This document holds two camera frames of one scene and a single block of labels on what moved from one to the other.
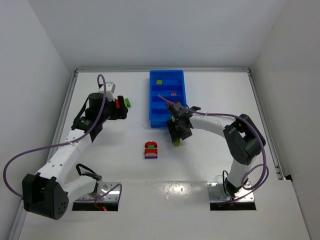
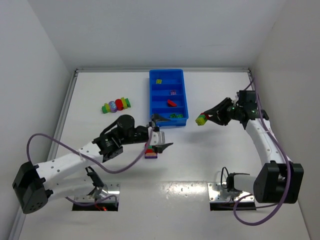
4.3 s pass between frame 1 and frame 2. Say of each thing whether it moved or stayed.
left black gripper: moved
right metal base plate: stayed
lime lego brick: moved
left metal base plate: stayed
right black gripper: moved
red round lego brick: stayed
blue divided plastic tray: stayed
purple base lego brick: stayed
